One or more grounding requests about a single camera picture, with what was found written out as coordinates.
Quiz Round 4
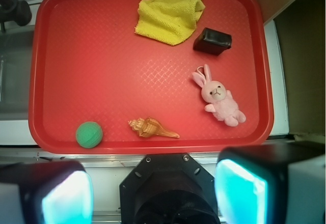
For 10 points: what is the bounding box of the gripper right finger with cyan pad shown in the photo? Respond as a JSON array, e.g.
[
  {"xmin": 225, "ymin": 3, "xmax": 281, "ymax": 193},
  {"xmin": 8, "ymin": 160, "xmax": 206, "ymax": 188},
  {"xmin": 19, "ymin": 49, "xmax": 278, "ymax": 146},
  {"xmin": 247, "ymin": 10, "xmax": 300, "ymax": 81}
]
[{"xmin": 214, "ymin": 141, "xmax": 325, "ymax": 223}]

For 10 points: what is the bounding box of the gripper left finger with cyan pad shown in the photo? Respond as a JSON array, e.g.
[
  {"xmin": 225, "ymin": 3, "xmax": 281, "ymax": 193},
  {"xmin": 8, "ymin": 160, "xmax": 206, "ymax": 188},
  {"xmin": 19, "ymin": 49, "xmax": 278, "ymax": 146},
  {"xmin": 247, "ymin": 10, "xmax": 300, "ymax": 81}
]
[{"xmin": 1, "ymin": 161, "xmax": 94, "ymax": 223}]

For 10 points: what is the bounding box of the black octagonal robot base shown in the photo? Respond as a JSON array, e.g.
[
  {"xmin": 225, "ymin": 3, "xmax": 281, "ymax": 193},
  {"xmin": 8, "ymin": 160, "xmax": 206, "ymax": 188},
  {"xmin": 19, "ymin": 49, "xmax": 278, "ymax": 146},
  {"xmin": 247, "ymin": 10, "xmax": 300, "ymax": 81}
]
[{"xmin": 119, "ymin": 154, "xmax": 221, "ymax": 223}]

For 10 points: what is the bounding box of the pink plush bunny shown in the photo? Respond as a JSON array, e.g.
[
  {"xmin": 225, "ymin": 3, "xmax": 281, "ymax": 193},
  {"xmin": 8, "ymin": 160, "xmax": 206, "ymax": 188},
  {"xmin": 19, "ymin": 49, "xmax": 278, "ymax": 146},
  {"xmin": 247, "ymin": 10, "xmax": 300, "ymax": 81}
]
[{"xmin": 192, "ymin": 64, "xmax": 247, "ymax": 127}]

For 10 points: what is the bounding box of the green rubber ball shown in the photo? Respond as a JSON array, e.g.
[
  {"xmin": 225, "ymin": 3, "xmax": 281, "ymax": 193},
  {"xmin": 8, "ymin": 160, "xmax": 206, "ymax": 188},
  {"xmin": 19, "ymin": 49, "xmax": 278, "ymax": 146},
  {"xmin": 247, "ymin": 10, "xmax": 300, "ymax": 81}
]
[{"xmin": 75, "ymin": 122, "xmax": 103, "ymax": 149}]

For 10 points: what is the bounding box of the orange conch seashell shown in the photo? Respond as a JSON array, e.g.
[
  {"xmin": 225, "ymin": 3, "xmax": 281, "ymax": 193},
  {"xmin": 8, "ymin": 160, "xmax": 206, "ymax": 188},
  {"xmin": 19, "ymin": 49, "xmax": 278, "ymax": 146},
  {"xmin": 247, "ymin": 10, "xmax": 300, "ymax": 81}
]
[{"xmin": 128, "ymin": 117, "xmax": 180, "ymax": 139}]

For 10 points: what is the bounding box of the red plastic tray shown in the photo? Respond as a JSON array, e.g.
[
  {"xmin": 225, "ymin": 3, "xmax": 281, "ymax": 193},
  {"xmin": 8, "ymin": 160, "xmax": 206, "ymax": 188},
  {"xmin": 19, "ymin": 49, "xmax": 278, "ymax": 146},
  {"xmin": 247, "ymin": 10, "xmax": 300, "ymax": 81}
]
[{"xmin": 29, "ymin": 0, "xmax": 274, "ymax": 154}]

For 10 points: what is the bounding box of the metal sink basin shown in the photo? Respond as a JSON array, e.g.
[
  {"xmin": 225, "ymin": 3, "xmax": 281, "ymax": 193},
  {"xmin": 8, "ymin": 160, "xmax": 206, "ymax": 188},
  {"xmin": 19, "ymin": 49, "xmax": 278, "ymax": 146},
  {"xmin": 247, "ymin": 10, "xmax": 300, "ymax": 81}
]
[{"xmin": 1, "ymin": 26, "xmax": 34, "ymax": 121}]

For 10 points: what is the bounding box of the black leather pouch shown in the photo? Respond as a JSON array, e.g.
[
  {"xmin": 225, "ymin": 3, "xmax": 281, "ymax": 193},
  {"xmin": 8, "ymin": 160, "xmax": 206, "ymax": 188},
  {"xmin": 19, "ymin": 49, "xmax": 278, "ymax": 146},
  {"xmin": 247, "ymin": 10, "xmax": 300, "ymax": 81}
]
[{"xmin": 193, "ymin": 27, "xmax": 232, "ymax": 55}]

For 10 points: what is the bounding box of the black faucet fixture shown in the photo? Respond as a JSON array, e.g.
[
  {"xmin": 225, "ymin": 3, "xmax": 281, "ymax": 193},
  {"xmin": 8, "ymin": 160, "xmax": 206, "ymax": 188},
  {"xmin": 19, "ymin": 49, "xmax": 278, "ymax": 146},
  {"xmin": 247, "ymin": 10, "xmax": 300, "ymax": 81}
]
[{"xmin": 1, "ymin": 0, "xmax": 32, "ymax": 33}]

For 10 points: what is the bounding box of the yellow microfiber cloth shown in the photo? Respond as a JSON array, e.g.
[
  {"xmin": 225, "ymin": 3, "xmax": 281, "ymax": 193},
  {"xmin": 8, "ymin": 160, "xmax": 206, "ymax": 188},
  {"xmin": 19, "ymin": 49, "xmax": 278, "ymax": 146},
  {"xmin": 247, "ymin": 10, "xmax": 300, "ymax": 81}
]
[{"xmin": 135, "ymin": 0, "xmax": 205, "ymax": 46}]

